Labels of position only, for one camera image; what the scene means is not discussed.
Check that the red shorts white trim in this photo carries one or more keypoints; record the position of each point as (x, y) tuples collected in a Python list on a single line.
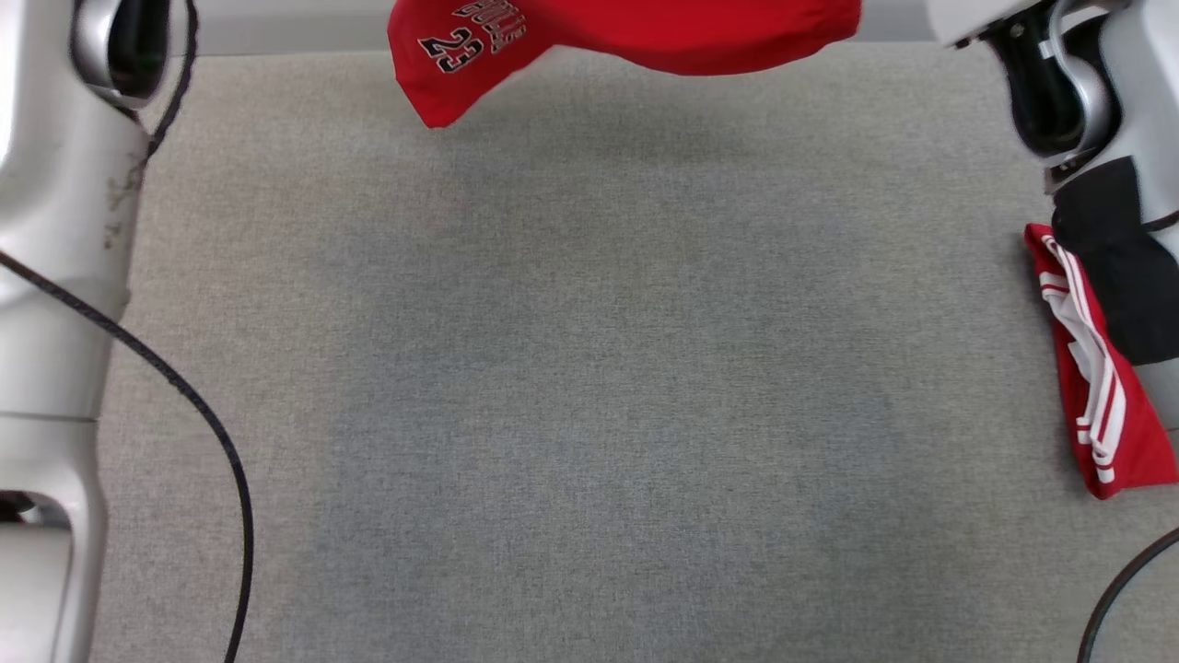
[(691, 32)]

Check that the red Bulls jersey white sleeves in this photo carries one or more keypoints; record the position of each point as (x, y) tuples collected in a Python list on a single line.
[(1142, 456)]

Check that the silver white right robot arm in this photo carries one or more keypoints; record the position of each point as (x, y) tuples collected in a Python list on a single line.
[(1142, 92)]

